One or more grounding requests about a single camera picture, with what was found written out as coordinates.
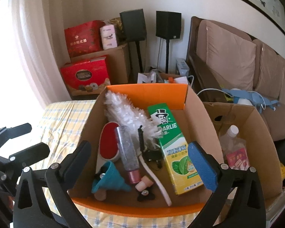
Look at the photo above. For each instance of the green yellow toothpaste box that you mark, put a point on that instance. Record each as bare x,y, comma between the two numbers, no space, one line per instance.
174,147

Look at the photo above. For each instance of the left black speaker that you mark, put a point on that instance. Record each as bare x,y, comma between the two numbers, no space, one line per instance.
134,26

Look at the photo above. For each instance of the white curtain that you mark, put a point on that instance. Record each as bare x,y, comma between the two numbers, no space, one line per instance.
32,49

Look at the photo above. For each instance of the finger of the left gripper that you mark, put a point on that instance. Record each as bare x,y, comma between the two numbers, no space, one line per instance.
30,156
14,132

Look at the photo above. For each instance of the blue cloth on sofa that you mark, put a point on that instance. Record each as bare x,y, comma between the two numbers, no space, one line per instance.
252,98

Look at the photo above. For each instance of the clear plastic bottle white cap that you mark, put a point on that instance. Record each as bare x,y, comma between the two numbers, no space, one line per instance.
234,149

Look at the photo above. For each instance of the red lint brush white rim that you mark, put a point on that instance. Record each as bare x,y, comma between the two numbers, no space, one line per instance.
108,146

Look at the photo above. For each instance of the right black speaker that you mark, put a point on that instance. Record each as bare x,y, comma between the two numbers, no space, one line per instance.
168,27

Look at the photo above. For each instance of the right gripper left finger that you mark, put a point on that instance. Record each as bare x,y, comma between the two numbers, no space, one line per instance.
73,164

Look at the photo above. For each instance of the white fluffy duster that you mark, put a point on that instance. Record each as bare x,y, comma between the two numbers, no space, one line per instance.
143,129

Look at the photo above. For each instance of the blue collapsible funnel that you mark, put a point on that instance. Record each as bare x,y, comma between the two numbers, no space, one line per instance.
109,178

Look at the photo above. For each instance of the small pink white jar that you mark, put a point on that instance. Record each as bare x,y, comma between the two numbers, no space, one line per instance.
144,183

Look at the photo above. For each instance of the red tea gift box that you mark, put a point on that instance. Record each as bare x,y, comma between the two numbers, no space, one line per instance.
84,39

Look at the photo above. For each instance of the yellow checked bed cover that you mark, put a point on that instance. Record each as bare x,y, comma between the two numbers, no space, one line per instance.
60,128

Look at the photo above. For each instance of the brown cushioned sofa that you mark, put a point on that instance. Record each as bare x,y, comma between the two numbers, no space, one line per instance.
224,57

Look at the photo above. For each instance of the clear glitter bottle pink cap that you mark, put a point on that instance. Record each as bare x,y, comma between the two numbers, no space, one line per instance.
128,154

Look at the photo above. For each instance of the large brown cardboard carton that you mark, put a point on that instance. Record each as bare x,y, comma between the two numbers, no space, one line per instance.
118,62

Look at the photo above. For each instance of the brown cardboard box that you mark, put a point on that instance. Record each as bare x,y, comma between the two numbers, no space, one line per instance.
261,150

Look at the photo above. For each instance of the black speaker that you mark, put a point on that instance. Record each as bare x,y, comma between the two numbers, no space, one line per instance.
168,27
134,26

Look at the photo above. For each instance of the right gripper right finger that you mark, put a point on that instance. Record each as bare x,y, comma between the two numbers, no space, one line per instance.
206,165

